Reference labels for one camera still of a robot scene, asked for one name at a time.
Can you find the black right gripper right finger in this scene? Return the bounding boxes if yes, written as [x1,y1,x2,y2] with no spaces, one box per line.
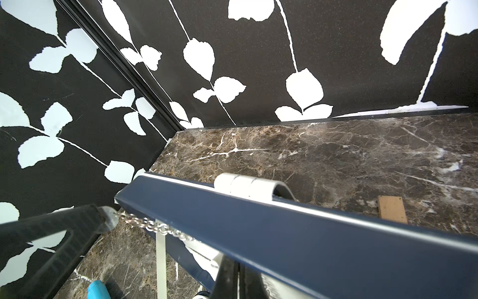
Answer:
[209,257,239,299]

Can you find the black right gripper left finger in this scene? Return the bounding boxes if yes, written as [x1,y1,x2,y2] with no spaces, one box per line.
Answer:
[1,204,119,299]

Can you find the silver jewelry chain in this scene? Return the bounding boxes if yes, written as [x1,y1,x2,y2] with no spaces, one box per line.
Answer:
[118,211,197,243]

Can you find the small yellow wooden block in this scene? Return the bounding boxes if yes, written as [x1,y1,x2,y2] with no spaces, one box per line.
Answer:
[377,196,408,224]

